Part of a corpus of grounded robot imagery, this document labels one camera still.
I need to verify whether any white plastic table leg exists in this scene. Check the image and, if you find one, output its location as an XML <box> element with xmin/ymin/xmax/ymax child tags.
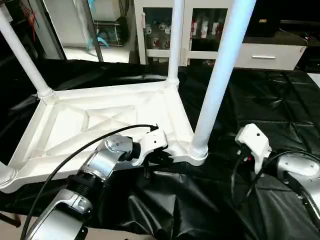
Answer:
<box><xmin>0</xmin><ymin>161</ymin><xmax>18</xmax><ymax>189</ymax></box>
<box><xmin>164</xmin><ymin>0</ymin><xmax>186</xmax><ymax>89</ymax></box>
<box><xmin>189</xmin><ymin>0</ymin><xmax>258</xmax><ymax>163</ymax></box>
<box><xmin>0</xmin><ymin>9</ymin><xmax>56</xmax><ymax>104</ymax></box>

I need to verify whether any white plastic table top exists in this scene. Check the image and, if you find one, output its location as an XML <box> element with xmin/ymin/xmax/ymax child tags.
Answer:
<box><xmin>0</xmin><ymin>79</ymin><xmax>210</xmax><ymax>195</ymax></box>

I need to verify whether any black mat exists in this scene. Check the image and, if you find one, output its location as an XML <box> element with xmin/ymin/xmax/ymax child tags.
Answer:
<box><xmin>0</xmin><ymin>58</ymin><xmax>320</xmax><ymax>240</ymax></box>

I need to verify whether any white drawer unit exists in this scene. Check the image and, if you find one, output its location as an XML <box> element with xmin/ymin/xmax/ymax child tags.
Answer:
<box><xmin>233</xmin><ymin>41</ymin><xmax>308</xmax><ymax>73</ymax></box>

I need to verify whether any white glass-door cabinet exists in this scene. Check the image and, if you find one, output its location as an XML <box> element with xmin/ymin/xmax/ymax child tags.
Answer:
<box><xmin>134</xmin><ymin>0</ymin><xmax>235</xmax><ymax>68</ymax></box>

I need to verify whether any light blue plastic stand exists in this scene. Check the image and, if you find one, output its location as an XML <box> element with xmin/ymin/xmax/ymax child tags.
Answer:
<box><xmin>85</xmin><ymin>36</ymin><xmax>110</xmax><ymax>51</ymax></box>

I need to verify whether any black box with orange label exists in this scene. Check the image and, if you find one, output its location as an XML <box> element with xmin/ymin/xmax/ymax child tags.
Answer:
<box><xmin>245</xmin><ymin>0</ymin><xmax>283</xmax><ymax>39</ymax></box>

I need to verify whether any black TV stand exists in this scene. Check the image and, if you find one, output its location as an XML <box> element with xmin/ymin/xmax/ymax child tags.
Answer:
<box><xmin>279</xmin><ymin>19</ymin><xmax>320</xmax><ymax>48</ymax></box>

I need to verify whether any black metal workbench leg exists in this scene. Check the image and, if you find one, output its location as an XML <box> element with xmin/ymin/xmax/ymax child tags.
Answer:
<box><xmin>0</xmin><ymin>210</ymin><xmax>23</xmax><ymax>229</ymax></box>

